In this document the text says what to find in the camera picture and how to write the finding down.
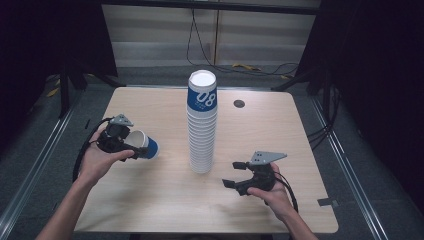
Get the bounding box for person's left hand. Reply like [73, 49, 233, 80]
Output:
[79, 128, 135, 184]

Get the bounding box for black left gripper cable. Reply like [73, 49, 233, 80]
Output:
[72, 116, 115, 183]

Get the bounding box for black floor cables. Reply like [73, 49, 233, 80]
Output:
[305, 79, 342, 152]

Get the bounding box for black metal stand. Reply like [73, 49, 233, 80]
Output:
[270, 68, 323, 93]
[58, 61, 127, 120]

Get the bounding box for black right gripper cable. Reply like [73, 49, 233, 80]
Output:
[274, 171, 300, 214]

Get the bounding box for stack of paper cups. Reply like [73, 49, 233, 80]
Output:
[186, 69, 219, 174]

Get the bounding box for metal floor rail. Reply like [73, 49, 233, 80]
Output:
[0, 89, 85, 233]
[309, 95, 390, 240]

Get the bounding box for blue white paper cup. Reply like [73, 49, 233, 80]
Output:
[124, 129, 161, 160]

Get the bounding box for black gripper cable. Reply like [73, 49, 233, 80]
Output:
[274, 171, 300, 214]
[72, 116, 115, 183]

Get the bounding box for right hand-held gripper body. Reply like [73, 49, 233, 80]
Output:
[234, 150, 288, 197]

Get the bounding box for black curtain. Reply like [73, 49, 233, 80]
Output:
[0, 0, 118, 151]
[295, 0, 424, 214]

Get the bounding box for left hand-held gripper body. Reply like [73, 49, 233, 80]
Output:
[96, 114, 135, 154]

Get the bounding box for grey tape strip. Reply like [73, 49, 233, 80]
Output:
[316, 197, 339, 208]

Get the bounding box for black hanging cable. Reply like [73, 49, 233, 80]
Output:
[185, 8, 300, 76]

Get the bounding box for person's right hand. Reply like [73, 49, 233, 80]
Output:
[247, 162, 297, 223]

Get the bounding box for black horizontal bar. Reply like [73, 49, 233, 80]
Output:
[99, 0, 322, 16]

